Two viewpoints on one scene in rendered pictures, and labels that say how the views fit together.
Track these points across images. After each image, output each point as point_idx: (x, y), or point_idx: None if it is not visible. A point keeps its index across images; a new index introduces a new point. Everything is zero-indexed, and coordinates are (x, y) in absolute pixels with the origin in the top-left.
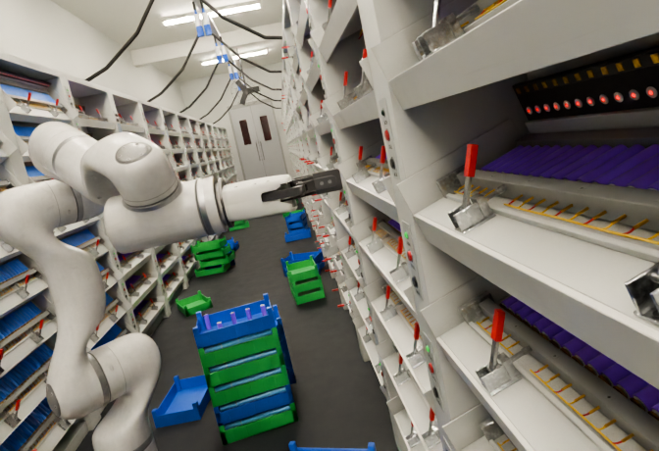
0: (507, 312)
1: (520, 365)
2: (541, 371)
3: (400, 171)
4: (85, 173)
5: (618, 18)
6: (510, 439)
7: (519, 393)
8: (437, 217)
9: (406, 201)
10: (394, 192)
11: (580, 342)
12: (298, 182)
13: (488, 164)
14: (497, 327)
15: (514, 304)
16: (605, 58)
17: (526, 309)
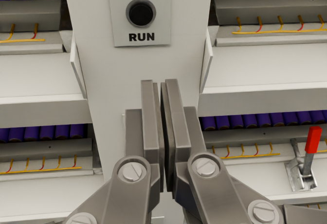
0: (237, 129)
1: (286, 156)
2: (301, 146)
3: (177, 26)
4: None
5: None
6: (312, 202)
7: (317, 171)
8: (275, 75)
9: (207, 77)
10: (92, 75)
11: (308, 112)
12: (273, 218)
13: None
14: (318, 141)
15: (224, 120)
16: None
17: (239, 117)
